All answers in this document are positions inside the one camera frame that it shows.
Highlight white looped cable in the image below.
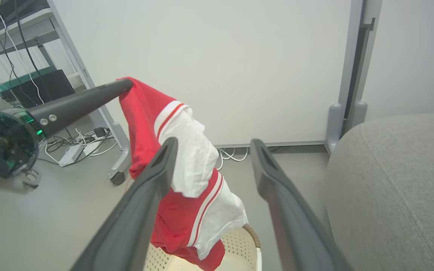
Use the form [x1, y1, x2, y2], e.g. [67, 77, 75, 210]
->
[216, 147, 249, 171]

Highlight grey metal desk frame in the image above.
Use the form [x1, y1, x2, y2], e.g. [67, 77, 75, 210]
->
[0, 0, 89, 110]

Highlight red and white clothes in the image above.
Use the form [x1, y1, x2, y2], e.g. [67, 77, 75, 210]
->
[117, 77, 249, 271]

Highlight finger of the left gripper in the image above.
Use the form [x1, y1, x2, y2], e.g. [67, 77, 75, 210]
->
[28, 78, 133, 137]

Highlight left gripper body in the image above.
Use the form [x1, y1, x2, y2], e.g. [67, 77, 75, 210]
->
[0, 108, 41, 189]

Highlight grey fabric sofa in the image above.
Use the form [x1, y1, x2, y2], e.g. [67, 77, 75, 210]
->
[324, 111, 434, 271]

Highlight white hanging cable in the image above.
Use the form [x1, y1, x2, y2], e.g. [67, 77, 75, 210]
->
[0, 0, 45, 105]

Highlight cream perforated laundry basket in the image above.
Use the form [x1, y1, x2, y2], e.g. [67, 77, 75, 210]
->
[143, 224, 263, 271]

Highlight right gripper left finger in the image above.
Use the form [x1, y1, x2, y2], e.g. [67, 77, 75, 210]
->
[69, 137, 179, 271]

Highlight narrow white partition panel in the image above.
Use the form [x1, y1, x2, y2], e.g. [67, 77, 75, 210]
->
[359, 0, 434, 122]

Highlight grey partition foot with caster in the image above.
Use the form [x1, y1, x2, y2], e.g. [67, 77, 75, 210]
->
[107, 121, 131, 180]

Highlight large white partition panel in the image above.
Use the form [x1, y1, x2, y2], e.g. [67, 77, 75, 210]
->
[47, 0, 365, 149]

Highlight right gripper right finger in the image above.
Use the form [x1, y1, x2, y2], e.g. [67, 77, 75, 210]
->
[250, 139, 354, 271]

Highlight black hanging cable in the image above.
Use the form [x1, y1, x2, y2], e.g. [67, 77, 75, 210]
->
[14, 0, 45, 103]

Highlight tangled floor cables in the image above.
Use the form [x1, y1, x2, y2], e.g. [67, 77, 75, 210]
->
[37, 127, 119, 167]

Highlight black box under desk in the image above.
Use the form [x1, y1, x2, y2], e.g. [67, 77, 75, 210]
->
[11, 69, 76, 109]

